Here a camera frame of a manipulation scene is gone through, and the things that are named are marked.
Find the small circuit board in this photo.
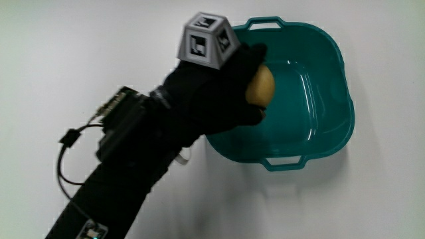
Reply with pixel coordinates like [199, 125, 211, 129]
[75, 218, 109, 239]

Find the person's left hand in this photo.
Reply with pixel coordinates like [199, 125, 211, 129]
[149, 12, 268, 147]

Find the black wrist sensor module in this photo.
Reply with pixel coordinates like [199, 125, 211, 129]
[94, 86, 150, 162]

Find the yellow potato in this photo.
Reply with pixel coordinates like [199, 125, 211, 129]
[244, 63, 276, 109]

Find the person's left forearm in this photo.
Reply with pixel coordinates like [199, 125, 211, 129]
[44, 96, 197, 239]

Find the white strap end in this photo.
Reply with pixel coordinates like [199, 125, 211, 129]
[175, 147, 193, 165]

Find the teal plastic basin plate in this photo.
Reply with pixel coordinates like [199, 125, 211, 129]
[205, 16, 355, 173]

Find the black cable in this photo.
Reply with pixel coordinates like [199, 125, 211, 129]
[56, 123, 104, 203]

